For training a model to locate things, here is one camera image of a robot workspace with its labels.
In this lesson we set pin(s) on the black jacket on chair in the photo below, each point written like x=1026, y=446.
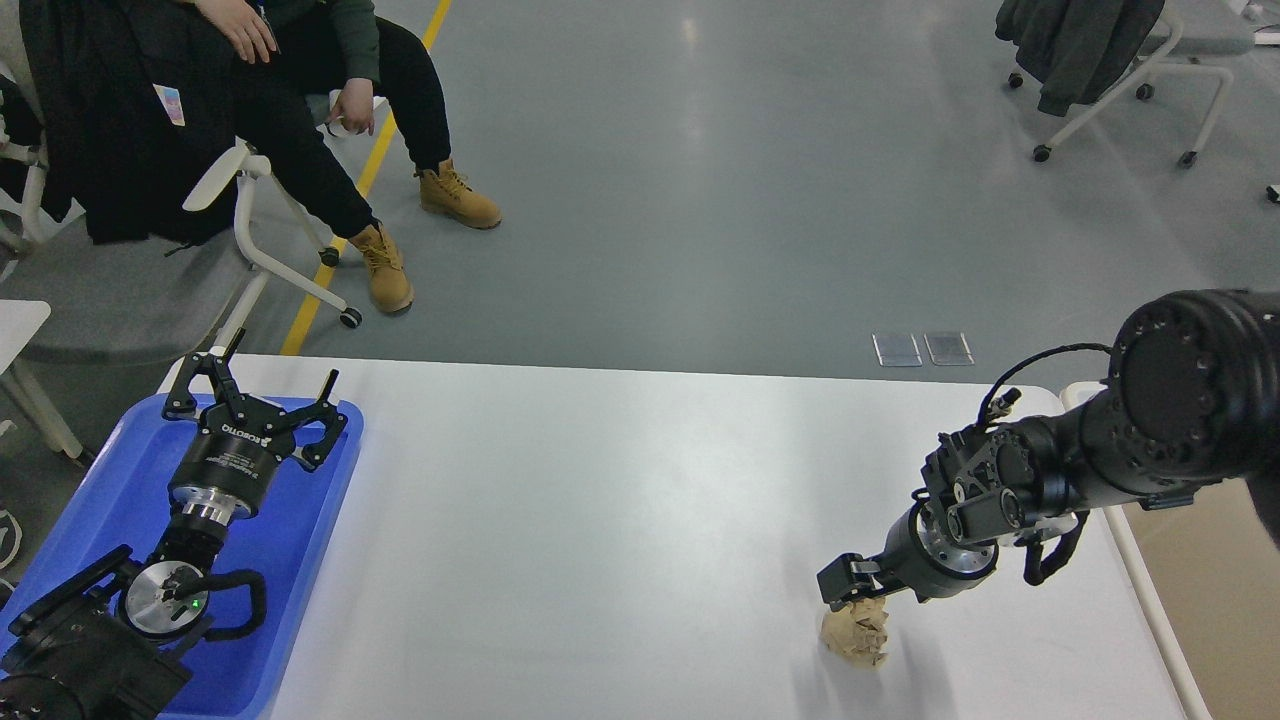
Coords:
x=136, y=98

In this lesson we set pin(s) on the white side table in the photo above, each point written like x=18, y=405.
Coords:
x=20, y=321

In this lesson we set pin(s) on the white chair with grey coat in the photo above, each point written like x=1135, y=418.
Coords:
x=1187, y=36

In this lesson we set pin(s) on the tan boot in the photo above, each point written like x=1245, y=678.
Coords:
x=390, y=288
x=444, y=191

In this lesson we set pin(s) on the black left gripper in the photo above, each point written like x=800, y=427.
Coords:
x=229, y=457

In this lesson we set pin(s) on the person's left hand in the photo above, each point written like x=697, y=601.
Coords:
x=353, y=107

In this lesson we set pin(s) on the seated person in black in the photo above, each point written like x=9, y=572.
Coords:
x=317, y=47

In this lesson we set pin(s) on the floor outlet plate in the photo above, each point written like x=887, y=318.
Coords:
x=949, y=348
x=897, y=350

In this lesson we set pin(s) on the person's right hand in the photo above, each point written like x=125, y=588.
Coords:
x=242, y=26

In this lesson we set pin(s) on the brown paper ball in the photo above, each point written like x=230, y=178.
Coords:
x=857, y=632

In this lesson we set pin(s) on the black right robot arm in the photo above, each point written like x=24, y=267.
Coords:
x=1190, y=399

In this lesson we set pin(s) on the tan left boot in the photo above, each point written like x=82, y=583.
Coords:
x=444, y=191

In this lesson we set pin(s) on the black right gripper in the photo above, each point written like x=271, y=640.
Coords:
x=917, y=557

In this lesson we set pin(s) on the right floor outlet plate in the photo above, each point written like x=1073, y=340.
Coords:
x=949, y=348

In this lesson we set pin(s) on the grey coat on chair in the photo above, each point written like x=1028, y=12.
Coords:
x=1076, y=49

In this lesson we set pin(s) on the white office chair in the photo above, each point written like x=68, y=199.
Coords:
x=143, y=302

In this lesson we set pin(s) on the left floor outlet plate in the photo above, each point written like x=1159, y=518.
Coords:
x=897, y=350

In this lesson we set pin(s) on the tan right boot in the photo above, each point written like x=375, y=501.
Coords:
x=390, y=288

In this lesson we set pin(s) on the blue plastic tray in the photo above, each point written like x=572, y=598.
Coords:
x=190, y=540

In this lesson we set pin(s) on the beige plastic bin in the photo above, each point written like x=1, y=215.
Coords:
x=1207, y=578

